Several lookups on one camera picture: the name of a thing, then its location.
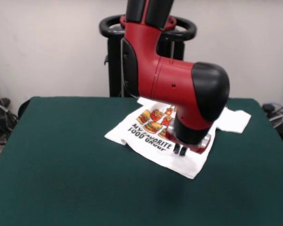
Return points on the dark green table cloth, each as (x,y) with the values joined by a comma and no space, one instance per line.
(61,164)

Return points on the white printed t-shirt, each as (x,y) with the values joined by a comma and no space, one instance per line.
(186,164)

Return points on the black power adapter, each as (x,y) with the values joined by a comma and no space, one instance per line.
(268,107)
(4,102)

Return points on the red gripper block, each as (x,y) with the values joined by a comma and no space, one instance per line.
(198,148)

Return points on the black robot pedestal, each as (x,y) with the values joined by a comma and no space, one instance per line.
(174,42)

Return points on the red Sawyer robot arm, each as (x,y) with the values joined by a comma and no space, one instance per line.
(169,82)

